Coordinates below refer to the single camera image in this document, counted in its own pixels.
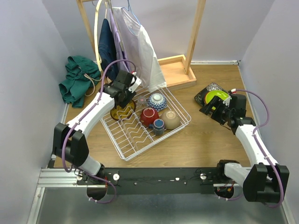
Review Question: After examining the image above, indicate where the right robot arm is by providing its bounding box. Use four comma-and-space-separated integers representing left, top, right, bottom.
200, 92, 290, 208

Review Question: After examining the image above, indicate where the navy blue garment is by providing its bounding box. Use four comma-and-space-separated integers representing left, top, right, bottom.
98, 19, 119, 81

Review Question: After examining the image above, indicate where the white t-shirt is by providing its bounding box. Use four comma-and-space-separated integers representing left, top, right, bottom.
112, 7, 167, 92

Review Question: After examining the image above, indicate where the white wire dish rack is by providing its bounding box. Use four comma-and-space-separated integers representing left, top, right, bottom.
100, 87, 191, 161

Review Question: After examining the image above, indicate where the clear glass cup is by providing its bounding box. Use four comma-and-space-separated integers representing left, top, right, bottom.
136, 96, 148, 108

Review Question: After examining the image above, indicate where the wooden clothes rack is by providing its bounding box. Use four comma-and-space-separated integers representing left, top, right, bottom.
77, 0, 206, 90

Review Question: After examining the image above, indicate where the black floral square plate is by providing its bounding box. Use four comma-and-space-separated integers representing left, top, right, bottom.
194, 83, 228, 106

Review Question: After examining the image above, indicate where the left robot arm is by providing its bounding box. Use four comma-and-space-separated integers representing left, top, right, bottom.
52, 70, 141, 184

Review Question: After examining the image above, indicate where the green hoodie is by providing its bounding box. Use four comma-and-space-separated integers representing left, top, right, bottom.
58, 56, 101, 108

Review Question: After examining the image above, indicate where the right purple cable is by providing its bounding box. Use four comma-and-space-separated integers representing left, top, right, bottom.
235, 89, 285, 209

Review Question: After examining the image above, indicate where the amber glass plate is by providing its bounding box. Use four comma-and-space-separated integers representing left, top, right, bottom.
110, 100, 136, 121

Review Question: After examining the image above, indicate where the beige ceramic bowl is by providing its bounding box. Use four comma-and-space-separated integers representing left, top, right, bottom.
160, 110, 180, 130

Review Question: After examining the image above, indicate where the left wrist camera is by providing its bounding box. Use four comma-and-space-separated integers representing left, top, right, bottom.
128, 71, 142, 92

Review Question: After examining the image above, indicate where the red bowl upside down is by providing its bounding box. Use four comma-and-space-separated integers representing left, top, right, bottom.
139, 107, 159, 127

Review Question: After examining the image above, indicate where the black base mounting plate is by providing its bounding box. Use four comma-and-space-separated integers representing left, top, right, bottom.
77, 167, 242, 196

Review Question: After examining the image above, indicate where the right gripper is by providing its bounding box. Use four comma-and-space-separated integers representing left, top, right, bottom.
199, 95, 234, 125

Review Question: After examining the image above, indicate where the blue white patterned bowl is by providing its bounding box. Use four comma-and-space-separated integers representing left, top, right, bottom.
147, 93, 167, 112

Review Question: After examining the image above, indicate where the dark blue cup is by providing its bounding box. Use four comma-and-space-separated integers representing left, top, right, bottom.
149, 119, 165, 136

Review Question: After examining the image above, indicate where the purple cable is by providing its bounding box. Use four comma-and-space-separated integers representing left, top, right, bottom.
235, 89, 285, 209
62, 59, 136, 173

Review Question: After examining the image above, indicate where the aluminium frame rail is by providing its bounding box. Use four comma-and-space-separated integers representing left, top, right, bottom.
27, 102, 78, 224

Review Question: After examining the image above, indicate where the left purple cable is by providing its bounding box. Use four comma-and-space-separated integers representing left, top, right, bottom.
62, 59, 136, 173

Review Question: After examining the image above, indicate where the lavender shirt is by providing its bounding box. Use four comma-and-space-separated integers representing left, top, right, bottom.
109, 9, 131, 82

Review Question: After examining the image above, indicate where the blue wire hanger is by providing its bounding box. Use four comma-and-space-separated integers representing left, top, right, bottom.
121, 0, 141, 26

